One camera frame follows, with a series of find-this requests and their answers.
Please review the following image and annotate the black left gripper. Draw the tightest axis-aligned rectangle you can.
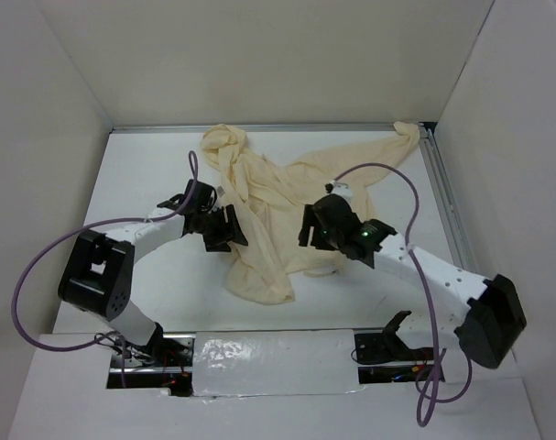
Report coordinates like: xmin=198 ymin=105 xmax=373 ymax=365
xmin=197 ymin=203 xmax=248 ymax=252

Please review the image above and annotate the cream yellow jacket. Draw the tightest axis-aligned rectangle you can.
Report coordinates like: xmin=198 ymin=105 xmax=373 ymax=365
xmin=201 ymin=122 xmax=420 ymax=305

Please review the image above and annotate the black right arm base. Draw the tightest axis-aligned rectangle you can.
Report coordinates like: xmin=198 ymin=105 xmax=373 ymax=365
xmin=350 ymin=311 xmax=433 ymax=385

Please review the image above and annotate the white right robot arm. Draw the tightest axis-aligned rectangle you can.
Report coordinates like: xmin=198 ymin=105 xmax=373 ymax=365
xmin=299 ymin=193 xmax=527 ymax=369

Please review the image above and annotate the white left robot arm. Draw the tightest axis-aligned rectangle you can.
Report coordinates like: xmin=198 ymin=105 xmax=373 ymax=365
xmin=58 ymin=179 xmax=248 ymax=366

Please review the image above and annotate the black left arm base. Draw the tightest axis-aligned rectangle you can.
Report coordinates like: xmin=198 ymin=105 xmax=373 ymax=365
xmin=105 ymin=336 xmax=195 ymax=398

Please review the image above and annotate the white taped front board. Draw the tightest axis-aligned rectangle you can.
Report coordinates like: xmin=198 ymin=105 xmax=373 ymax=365
xmin=192 ymin=329 xmax=363 ymax=398

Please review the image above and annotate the aluminium frame rail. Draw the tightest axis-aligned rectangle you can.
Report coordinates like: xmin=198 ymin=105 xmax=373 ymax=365
xmin=100 ymin=123 xmax=475 ymax=270

